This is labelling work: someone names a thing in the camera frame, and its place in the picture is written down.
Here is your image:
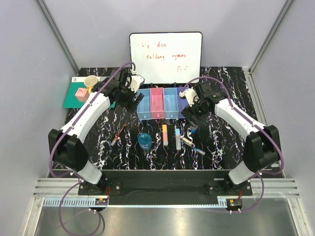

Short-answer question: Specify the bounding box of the blue ink bottle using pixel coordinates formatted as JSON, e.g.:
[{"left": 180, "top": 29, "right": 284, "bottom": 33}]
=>
[{"left": 138, "top": 133, "right": 152, "bottom": 150}]

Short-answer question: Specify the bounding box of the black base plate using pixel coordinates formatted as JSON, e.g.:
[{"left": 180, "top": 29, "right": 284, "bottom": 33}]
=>
[{"left": 78, "top": 170, "right": 252, "bottom": 200}]

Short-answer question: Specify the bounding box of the red pen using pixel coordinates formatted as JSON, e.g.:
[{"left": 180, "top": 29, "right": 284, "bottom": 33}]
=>
[{"left": 110, "top": 124, "right": 127, "bottom": 147}]

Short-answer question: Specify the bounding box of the pink cube block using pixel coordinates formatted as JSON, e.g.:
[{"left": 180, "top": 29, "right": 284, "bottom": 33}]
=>
[{"left": 75, "top": 88, "right": 90, "bottom": 102}]

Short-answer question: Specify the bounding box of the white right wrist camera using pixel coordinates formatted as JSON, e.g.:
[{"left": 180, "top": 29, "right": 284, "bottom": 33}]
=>
[{"left": 179, "top": 88, "right": 199, "bottom": 107}]

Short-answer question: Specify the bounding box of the orange highlighter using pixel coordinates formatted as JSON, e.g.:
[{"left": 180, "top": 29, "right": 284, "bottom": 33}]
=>
[{"left": 162, "top": 124, "right": 168, "bottom": 146}]

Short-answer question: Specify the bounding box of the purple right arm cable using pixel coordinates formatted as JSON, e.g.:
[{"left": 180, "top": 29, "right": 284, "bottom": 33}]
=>
[{"left": 181, "top": 76, "right": 286, "bottom": 213}]

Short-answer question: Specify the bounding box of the blue white highlighter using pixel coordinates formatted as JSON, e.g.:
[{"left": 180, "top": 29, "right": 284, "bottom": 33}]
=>
[{"left": 175, "top": 128, "right": 181, "bottom": 150}]

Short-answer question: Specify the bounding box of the yellow mug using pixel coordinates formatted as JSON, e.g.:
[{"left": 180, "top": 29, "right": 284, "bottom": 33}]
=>
[{"left": 84, "top": 75, "right": 98, "bottom": 93}]

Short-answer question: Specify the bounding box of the blue clear pen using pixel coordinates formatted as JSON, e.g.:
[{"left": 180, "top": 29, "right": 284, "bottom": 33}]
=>
[{"left": 181, "top": 141, "right": 205, "bottom": 155}]

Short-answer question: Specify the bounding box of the light blue bin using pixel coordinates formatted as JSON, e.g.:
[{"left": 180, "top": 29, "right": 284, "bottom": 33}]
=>
[
  {"left": 137, "top": 88, "right": 152, "bottom": 120},
  {"left": 163, "top": 88, "right": 179, "bottom": 119}
]

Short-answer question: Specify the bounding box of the small whiteboard with red writing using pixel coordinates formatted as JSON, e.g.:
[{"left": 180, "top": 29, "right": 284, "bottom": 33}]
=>
[{"left": 129, "top": 31, "right": 203, "bottom": 84}]

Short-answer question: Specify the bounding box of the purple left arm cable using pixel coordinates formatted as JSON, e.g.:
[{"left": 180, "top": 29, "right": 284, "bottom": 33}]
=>
[{"left": 49, "top": 61, "right": 137, "bottom": 233}]

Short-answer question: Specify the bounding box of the pink bin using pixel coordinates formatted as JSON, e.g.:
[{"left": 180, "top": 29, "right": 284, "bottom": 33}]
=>
[{"left": 151, "top": 88, "right": 165, "bottom": 119}]

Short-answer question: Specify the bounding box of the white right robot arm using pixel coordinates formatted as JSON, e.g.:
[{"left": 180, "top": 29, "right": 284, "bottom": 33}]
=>
[{"left": 179, "top": 82, "right": 283, "bottom": 195}]

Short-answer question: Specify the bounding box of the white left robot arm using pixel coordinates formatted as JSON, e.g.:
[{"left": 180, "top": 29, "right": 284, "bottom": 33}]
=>
[{"left": 48, "top": 68, "right": 145, "bottom": 195}]

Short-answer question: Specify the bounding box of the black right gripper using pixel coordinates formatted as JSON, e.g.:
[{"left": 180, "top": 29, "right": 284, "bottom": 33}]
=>
[{"left": 181, "top": 98, "right": 210, "bottom": 128}]

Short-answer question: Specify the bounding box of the white slotted cable duct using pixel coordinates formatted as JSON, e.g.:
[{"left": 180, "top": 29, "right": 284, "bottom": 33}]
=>
[{"left": 43, "top": 196, "right": 227, "bottom": 208}]

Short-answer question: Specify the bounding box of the purple bin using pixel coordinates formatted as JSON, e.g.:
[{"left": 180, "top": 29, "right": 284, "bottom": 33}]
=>
[{"left": 176, "top": 87, "right": 188, "bottom": 118}]

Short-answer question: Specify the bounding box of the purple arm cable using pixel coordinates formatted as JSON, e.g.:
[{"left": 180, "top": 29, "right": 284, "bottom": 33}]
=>
[
  {"left": 49, "top": 61, "right": 137, "bottom": 233},
  {"left": 181, "top": 76, "right": 286, "bottom": 213}
]

